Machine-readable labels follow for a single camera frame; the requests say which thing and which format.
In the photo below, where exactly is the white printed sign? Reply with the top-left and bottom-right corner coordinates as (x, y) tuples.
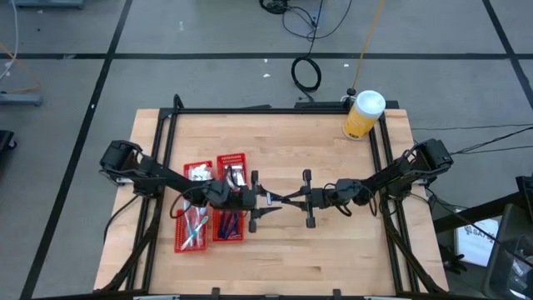
(453, 216), (500, 268)

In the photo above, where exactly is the black device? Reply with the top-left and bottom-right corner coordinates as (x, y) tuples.
(515, 174), (533, 209)

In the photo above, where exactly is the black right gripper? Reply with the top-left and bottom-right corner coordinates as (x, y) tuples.
(282, 167), (337, 230)

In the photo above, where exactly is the white cable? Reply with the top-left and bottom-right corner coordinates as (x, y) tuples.
(0, 0), (21, 80)

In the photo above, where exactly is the yellow wipes canister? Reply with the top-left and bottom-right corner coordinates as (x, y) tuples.
(342, 89), (387, 142)

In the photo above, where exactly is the thin black cable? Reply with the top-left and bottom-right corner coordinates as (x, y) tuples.
(411, 122), (533, 132)
(281, 0), (355, 58)

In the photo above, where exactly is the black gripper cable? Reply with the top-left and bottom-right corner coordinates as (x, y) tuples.
(331, 182), (379, 218)
(169, 186), (199, 221)

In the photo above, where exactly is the coiled black cable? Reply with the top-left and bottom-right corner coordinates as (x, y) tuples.
(290, 56), (323, 93)

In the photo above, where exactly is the black cable bundle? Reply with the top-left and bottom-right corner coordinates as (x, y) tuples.
(258, 0), (291, 15)

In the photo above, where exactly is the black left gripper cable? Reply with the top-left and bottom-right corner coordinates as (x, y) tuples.
(169, 186), (199, 221)

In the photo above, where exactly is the thin yellow cable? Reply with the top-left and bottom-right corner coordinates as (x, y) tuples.
(0, 44), (42, 95)

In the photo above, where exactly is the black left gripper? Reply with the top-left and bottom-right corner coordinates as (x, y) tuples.
(203, 169), (283, 233)

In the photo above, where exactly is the black aluminium table frame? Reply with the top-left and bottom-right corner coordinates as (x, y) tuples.
(93, 93), (451, 300)

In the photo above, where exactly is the red plastic basket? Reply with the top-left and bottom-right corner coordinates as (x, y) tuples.
(212, 207), (246, 243)
(183, 160), (217, 197)
(216, 152), (250, 195)
(172, 202), (208, 254)

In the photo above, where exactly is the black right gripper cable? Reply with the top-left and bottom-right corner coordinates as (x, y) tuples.
(331, 182), (379, 218)

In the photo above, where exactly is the grey floor base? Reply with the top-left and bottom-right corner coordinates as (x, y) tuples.
(0, 92), (44, 108)

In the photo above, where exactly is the black beam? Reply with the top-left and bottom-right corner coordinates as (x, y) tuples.
(432, 192), (526, 234)

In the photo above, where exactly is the black object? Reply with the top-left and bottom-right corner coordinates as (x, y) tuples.
(0, 129), (17, 153)

